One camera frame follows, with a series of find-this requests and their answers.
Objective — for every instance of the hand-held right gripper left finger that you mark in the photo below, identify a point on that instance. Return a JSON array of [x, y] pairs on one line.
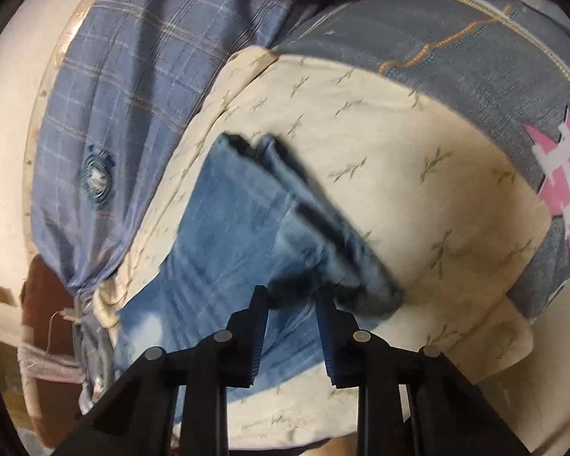
[[258, 351]]

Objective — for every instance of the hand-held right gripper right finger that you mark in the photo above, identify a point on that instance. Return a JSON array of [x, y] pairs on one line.
[[333, 356]]

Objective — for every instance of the blue denim pants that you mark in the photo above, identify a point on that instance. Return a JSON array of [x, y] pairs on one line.
[[218, 228]]

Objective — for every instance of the cream leaf-print blanket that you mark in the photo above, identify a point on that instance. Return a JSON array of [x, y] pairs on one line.
[[384, 152]]

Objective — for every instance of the pale lavender cloth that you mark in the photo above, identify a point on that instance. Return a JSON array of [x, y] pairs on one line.
[[47, 363]]

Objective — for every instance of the brown headboard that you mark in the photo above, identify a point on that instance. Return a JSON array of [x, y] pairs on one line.
[[42, 308]]

